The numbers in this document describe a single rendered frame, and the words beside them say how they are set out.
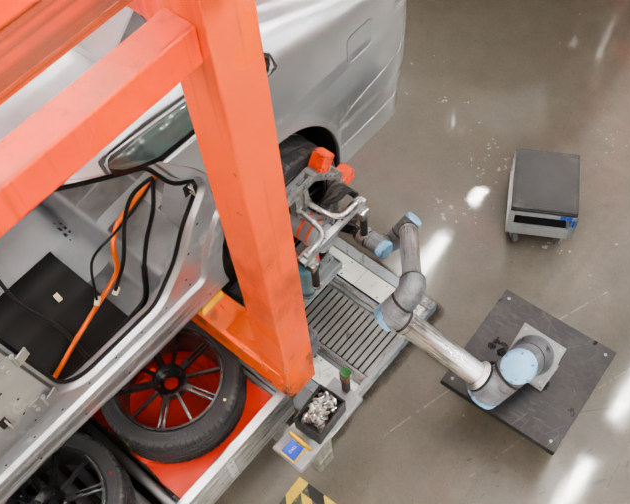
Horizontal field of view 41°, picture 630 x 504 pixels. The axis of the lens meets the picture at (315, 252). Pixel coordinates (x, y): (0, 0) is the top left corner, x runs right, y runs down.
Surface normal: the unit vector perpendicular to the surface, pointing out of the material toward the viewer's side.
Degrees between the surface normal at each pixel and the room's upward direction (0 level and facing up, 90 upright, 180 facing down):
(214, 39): 90
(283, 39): 53
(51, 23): 0
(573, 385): 0
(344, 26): 78
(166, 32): 0
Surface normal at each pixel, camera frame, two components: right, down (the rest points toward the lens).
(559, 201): -0.07, -0.52
